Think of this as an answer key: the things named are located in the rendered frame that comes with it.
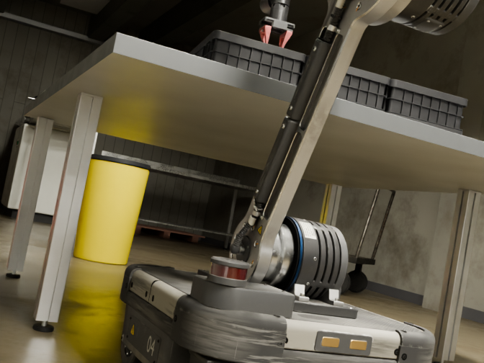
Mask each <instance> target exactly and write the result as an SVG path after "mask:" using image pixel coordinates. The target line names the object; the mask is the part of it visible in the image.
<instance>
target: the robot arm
mask: <svg viewBox="0 0 484 363"><path fill-rule="evenodd" d="M289 6H290V0H261V2H260V8H261V10H262V11H263V13H265V14H269V17H264V18H263V19H262V20H261V21H259V26H261V25H262V26H261V27H260V28H259V34H260V36H261V40H262V42H265V43H267V44H268V41H269V35H270V33H274V34H277V35H280V37H279V47H281V48H284V46H285V44H286V43H287V41H288V40H289V38H290V37H291V35H292V32H293V29H294V28H295V24H292V23H289V22H287V15H288V11H289ZM282 31H284V32H283V33H282ZM281 34H282V35H281Z"/></svg>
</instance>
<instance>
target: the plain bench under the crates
mask: <svg viewBox="0 0 484 363"><path fill-rule="evenodd" d="M296 88H297V86H295V85H292V84H288V83H285V82H283V81H278V80H275V79H271V78H268V77H266V76H261V75H259V74H256V73H252V72H249V71H245V70H242V69H239V68H235V67H232V66H228V65H225V64H222V63H218V62H215V61H212V60H208V59H205V58H201V57H198V56H195V55H191V54H188V53H184V52H182V51H179V50H175V49H172V48H168V47H164V46H162V45H157V44H155V43H152V42H148V41H145V40H141V39H138V38H135V37H131V36H128V35H124V34H121V33H118V32H117V33H115V34H114V35H113V36H111V38H110V39H108V40H107V41H106V42H104V43H103V44H102V45H100V46H99V47H98V48H97V49H96V50H95V51H94V52H92V53H91V54H90V55H88V56H87V57H86V58H85V59H83V60H82V61H81V62H80V63H79V64H77V65H76V66H75V67H73V68H72V69H71V70H70V71H69V72H68V73H66V74H65V75H64V76H62V77H61V78H60V79H59V80H57V81H56V82H55V83H54V84H53V85H52V86H50V87H49V88H48V89H46V90H45V91H44V92H43V93H42V94H41V95H39V96H38V97H37V98H36V99H34V100H33V101H32V102H30V103H29V104H28V105H27V106H26V107H25V111H24V116H27V117H33V118H36V119H37V122H36V126H35V133H34V136H33V140H32V147H31V151H30V157H29V161H28V165H27V170H26V174H25V178H24V185H23V188H22V195H21V199H20V203H19V209H18V213H17V219H16V223H15V226H14V233H13V237H12V243H11V247H10V251H9V258H8V262H7V265H6V268H7V270H12V273H6V276H7V277H11V278H20V274H15V273H16V271H18V272H23V268H24V262H25V258H26V254H27V247H28V243H29V240H30V234H31V230H32V223H33V219H34V216H35V209H36V205H37V198H38V195H39V191H40V185H41V181H42V174H43V171H44V167H45V160H46V156H47V152H48V146H49V142H50V136H51V132H52V128H53V123H54V122H55V123H58V124H62V125H67V126H71V132H70V136H69V140H68V147H67V151H66V157H65V161H64V165H63V171H62V175H61V179H60V186H59V190H58V196H57V200H56V204H55V210H54V214H53V221H52V225H51V228H50V235H49V239H48V245H47V249H46V253H45V259H44V263H43V267H42V274H41V278H40V284H39V288H38V292H37V298H36V302H35V309H34V313H33V317H34V318H35V320H36V321H42V323H35V324H34V325H33V327H32V328H33V329H34V330H36V331H40V332H53V331H54V327H53V326H52V325H49V324H47V322H56V323H57V322H58V318H59V314H60V310H61V303H62V300H63V293H64V289H65V286H66V279H67V275H68V268H69V264H70V260H71V254H72V250H73V243H74V239H75V235H76V229H77V225H78V221H79V214H80V211H81V204H82V200H83V196H84V190H85V186H86V179H87V175H88V171H89V164H90V160H91V154H92V150H93V146H94V139H95V135H96V132H97V133H103V134H106V135H112V136H115V137H119V138H124V139H128V140H134V141H138V142H141V143H147V144H151V145H156V146H160V147H163V148H169V149H172V150H176V151H181V152H185V153H191V154H194V155H198V156H204V157H208V158H213V159H217V160H220V161H226V162H229V163H235V164H239V165H242V166H248V167H251V168H255V169H261V170H264V167H265V165H266V162H267V160H268V157H269V154H270V153H271V150H272V147H273V145H274V142H275V140H276V138H277V135H278V132H279V129H280V128H281V125H282V122H283V120H284V118H285V117H286V115H287V110H288V108H289V105H290V102H291V101H292V98H293V95H294V93H295V90H296ZM302 179H305V180H308V181H312V182H318V183H321V184H326V190H325V194H324V198H323V206H322V210H321V218H320V223H324V224H326V225H330V226H333V227H335V225H336V218H337V213H338V208H339V201H340V196H341V189H342V187H346V188H360V189H388V190H402V191H417V192H444V193H457V201H456V205H455V210H454V218H453V223H452V232H451V236H450V241H449V249H448V254H447V262H446V266H445V271H444V280H443V285H442V293H441V297H440V302H439V310H438V315H437V320H436V328H435V333H434V337H435V346H434V353H433V357H436V358H438V359H440V362H434V363H444V360H449V361H454V356H455V352H456V346H457V338H458V333H459V329H460V320H461V315H462V307H463V302H464V297H465V289H466V284H467V276H468V271H469V266H470V258H471V253H472V245H473V240H474V235H475V226H476V222H477V217H478V209H479V204H480V196H481V195H482V194H484V142H483V141H480V140H476V139H473V138H469V137H466V136H463V135H459V134H456V133H452V132H450V131H446V130H442V129H439V128H437V127H432V126H430V125H425V124H423V123H420V122H416V121H413V120H409V119H406V118H403V117H399V116H396V115H392V114H389V113H386V112H382V111H379V110H376V109H372V108H369V107H365V106H362V105H360V104H355V103H353V102H348V101H346V100H343V99H339V98H336V99H335V101H334V103H333V106H332V108H331V111H330V113H329V115H328V118H327V120H326V123H325V125H324V126H323V129H322V131H321V134H320V137H319V139H318V142H317V143H316V145H315V148H314V150H313V153H312V155H311V157H310V160H309V162H308V165H307V167H306V169H305V172H304V174H303V176H302Z"/></svg>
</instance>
